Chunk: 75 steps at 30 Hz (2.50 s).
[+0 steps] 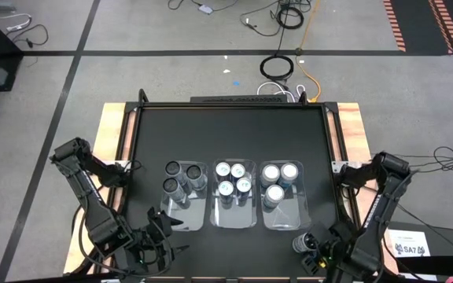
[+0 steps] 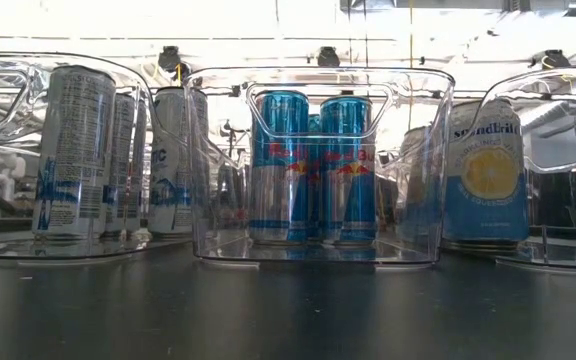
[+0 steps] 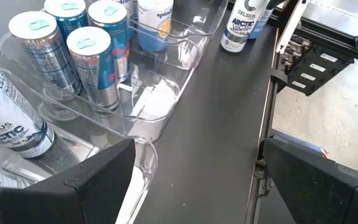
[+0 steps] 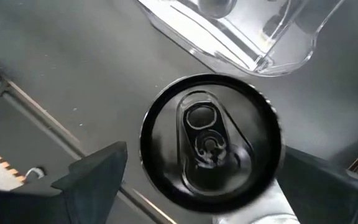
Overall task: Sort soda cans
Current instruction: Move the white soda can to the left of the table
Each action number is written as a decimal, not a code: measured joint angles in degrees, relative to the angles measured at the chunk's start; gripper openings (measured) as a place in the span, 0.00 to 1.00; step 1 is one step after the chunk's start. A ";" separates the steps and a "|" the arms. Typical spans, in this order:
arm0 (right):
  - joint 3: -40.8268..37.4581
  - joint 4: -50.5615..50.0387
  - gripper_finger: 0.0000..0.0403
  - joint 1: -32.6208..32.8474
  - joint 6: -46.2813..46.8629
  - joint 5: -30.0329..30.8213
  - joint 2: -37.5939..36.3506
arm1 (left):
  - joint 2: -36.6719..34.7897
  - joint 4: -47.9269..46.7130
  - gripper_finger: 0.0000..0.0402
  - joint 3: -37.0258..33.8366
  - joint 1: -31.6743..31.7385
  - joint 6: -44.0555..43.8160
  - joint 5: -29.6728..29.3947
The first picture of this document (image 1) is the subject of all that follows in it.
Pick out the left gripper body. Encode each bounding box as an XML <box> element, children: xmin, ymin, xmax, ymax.
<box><xmin>131</xmin><ymin>207</ymin><xmax>175</xmax><ymax>274</ymax></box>

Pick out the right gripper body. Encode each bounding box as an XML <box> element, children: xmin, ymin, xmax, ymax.
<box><xmin>315</xmin><ymin>234</ymin><xmax>350</xmax><ymax>274</ymax></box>

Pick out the clear plastic bin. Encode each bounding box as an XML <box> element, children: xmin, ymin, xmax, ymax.
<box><xmin>159</xmin><ymin>160</ymin><xmax>208</xmax><ymax>232</ymax></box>
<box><xmin>258</xmin><ymin>159</ymin><xmax>313</xmax><ymax>232</ymax></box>
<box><xmin>209</xmin><ymin>158</ymin><xmax>258</xmax><ymax>230</ymax></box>

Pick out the blue white Spindrift can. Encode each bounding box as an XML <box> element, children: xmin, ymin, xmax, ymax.
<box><xmin>279</xmin><ymin>162</ymin><xmax>300</xmax><ymax>189</ymax></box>
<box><xmin>260</xmin><ymin>164</ymin><xmax>282</xmax><ymax>189</ymax></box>
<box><xmin>263</xmin><ymin>184</ymin><xmax>285</xmax><ymax>209</ymax></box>

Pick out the white SA7 label sheet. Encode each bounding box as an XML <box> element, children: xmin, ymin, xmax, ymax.
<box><xmin>387</xmin><ymin>230</ymin><xmax>431</xmax><ymax>259</ymax></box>

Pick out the black equipment case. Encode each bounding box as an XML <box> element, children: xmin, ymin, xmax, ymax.
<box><xmin>385</xmin><ymin>220</ymin><xmax>453</xmax><ymax>276</ymax></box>

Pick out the plywood base platform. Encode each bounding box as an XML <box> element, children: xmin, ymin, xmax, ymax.
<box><xmin>63</xmin><ymin>101</ymin><xmax>401</xmax><ymax>276</ymax></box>

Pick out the black rear crossbar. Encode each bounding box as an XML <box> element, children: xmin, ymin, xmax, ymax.
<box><xmin>190</xmin><ymin>94</ymin><xmax>287</xmax><ymax>105</ymax></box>

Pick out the white floor cable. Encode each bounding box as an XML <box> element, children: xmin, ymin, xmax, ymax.
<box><xmin>256</xmin><ymin>80</ymin><xmax>307</xmax><ymax>101</ymax></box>

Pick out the black cable coil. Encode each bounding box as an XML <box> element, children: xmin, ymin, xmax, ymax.
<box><xmin>275</xmin><ymin>6</ymin><xmax>305</xmax><ymax>31</ymax></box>
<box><xmin>259</xmin><ymin>54</ymin><xmax>295</xmax><ymax>82</ymax></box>

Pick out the black hanging cable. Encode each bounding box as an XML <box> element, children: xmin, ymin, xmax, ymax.
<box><xmin>275</xmin><ymin>0</ymin><xmax>290</xmax><ymax>58</ymax></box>

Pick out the yellow hanging cable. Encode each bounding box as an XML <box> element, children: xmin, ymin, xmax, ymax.
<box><xmin>295</xmin><ymin>0</ymin><xmax>322</xmax><ymax>104</ymax></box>

